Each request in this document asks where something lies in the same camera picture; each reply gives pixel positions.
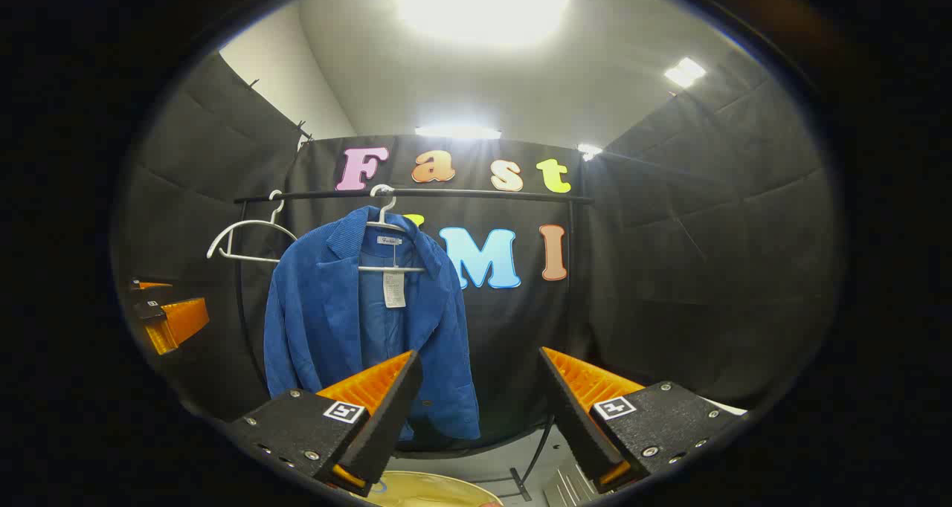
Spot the long ceiling light panel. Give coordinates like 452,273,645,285
414,125,503,141

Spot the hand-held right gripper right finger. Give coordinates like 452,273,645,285
539,346,748,494

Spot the black metal clothes rack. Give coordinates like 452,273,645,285
233,187,596,502

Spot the large ceiling light panel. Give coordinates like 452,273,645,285
394,0,570,47

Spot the blue corduroy jacket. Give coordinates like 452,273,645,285
263,206,481,442

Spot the beige round laundry hamper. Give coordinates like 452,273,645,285
370,471,506,507

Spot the white plastic hanger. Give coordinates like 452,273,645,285
357,184,428,274
206,190,298,264

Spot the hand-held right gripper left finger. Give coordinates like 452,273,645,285
223,349,425,499

